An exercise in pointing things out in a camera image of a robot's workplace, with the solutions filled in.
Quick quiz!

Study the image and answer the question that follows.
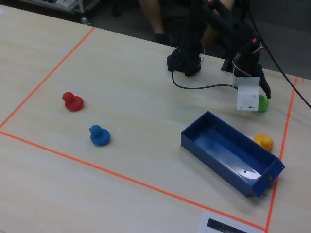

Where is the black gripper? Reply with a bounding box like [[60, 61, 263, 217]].
[[232, 44, 272, 100]]

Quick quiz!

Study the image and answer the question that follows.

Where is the green rubber duck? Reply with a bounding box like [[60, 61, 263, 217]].
[[257, 94, 270, 113]]

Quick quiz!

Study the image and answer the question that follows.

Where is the yellow rubber duck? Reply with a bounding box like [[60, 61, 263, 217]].
[[254, 133, 275, 152]]

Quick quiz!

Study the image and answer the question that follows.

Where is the blue plastic box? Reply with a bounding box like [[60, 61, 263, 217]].
[[180, 111, 286, 198]]

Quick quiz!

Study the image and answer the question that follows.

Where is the blue rubber duck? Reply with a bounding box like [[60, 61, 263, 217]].
[[89, 124, 111, 147]]

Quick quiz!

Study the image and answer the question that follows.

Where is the red rubber duck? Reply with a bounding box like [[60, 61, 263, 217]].
[[61, 91, 85, 112]]

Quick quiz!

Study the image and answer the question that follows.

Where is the orange tape line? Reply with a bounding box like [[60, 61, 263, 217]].
[[0, 131, 267, 231], [265, 76, 299, 232], [0, 27, 96, 129]]

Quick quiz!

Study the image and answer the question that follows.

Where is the person bare leg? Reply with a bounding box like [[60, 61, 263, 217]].
[[203, 0, 234, 47], [139, 0, 171, 46]]

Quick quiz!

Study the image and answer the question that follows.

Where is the white paper label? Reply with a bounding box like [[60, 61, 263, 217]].
[[197, 210, 267, 233]]

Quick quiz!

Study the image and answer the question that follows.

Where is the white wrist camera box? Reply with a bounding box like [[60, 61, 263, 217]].
[[232, 76, 261, 112]]

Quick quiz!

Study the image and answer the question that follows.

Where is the black camera stand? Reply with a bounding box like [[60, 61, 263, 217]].
[[221, 0, 251, 74]]

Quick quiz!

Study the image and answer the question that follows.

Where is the thin black camera cable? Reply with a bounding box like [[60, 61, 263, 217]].
[[171, 69, 235, 90]]

